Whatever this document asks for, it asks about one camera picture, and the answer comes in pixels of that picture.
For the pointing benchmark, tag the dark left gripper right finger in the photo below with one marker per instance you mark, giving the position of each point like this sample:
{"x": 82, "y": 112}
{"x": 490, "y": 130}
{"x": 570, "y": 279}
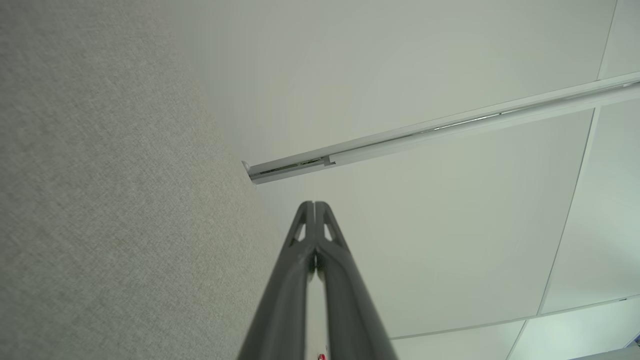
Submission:
{"x": 350, "y": 300}

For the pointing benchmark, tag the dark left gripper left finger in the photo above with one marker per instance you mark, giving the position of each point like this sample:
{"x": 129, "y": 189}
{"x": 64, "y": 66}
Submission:
{"x": 285, "y": 300}

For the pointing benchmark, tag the grey fabric sofa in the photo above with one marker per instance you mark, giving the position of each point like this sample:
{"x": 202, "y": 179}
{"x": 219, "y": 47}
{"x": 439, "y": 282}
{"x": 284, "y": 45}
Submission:
{"x": 100, "y": 200}

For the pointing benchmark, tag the grey metal partition post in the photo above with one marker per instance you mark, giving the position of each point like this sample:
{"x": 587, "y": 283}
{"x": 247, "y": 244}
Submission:
{"x": 450, "y": 122}

